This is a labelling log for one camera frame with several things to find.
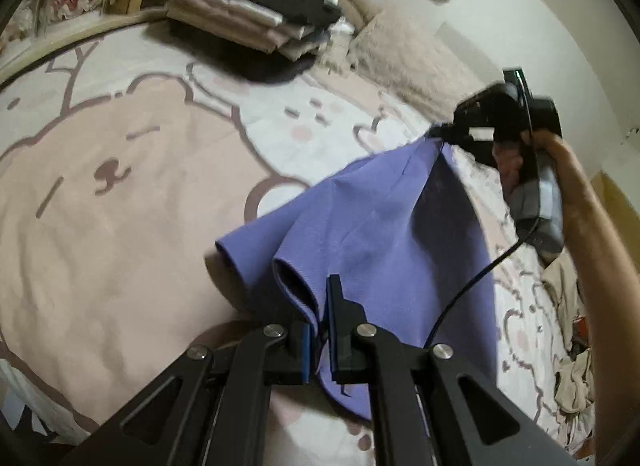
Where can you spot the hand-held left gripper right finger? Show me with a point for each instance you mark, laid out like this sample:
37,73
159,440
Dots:
333,341

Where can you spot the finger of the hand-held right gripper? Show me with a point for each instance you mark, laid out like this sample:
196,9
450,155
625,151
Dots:
452,134

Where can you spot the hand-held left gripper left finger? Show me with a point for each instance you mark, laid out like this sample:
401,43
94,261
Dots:
303,352

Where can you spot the purple garment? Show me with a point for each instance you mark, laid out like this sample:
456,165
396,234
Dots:
390,226

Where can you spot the person's right forearm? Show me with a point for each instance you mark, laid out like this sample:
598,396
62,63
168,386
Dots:
600,296

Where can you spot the stack of folded clothes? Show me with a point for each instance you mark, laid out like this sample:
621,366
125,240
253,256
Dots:
260,0

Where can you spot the pile of crumpled beige clothes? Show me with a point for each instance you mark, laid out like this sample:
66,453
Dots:
570,376

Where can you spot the person's right hand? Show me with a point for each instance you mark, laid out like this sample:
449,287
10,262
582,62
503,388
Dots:
559,165

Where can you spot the beige fluffy pillow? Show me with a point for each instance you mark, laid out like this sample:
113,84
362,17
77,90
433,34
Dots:
410,55

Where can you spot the pink bear print bed sheet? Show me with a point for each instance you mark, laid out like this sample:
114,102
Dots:
125,246

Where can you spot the white cloth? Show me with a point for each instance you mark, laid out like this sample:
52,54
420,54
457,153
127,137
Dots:
30,398

